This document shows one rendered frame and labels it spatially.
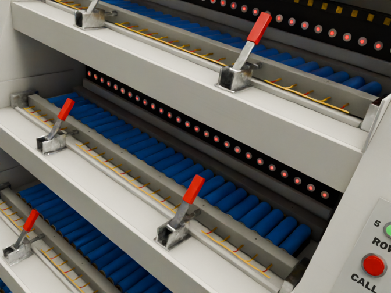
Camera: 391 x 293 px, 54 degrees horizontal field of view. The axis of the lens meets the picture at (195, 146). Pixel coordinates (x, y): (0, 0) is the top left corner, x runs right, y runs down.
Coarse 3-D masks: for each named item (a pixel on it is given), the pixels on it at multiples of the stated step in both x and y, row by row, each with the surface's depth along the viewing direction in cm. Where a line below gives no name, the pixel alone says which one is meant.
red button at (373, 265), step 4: (368, 256) 32; (372, 256) 32; (364, 260) 32; (368, 260) 32; (372, 260) 32; (376, 260) 32; (380, 260) 32; (364, 264) 32; (368, 264) 32; (372, 264) 32; (376, 264) 32; (380, 264) 32; (364, 268) 32; (368, 268) 32; (372, 268) 32; (376, 268) 32; (380, 268) 32; (368, 272) 32; (372, 272) 32; (376, 272) 32; (380, 272) 32
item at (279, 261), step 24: (48, 120) 67; (72, 120) 65; (96, 144) 61; (120, 168) 58; (144, 168) 56; (144, 192) 53; (168, 192) 53; (216, 216) 48; (240, 240) 46; (264, 240) 46; (264, 264) 45; (288, 264) 43
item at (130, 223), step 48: (0, 96) 69; (48, 96) 77; (0, 144) 67; (192, 144) 63; (96, 192) 53; (288, 192) 54; (144, 240) 46; (192, 240) 48; (192, 288) 43; (240, 288) 42; (288, 288) 40
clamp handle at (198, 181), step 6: (198, 180) 46; (204, 180) 46; (192, 186) 46; (198, 186) 46; (186, 192) 46; (192, 192) 46; (186, 198) 46; (192, 198) 46; (186, 204) 46; (180, 210) 46; (186, 210) 46; (174, 216) 46; (180, 216) 46; (174, 222) 46; (174, 228) 46
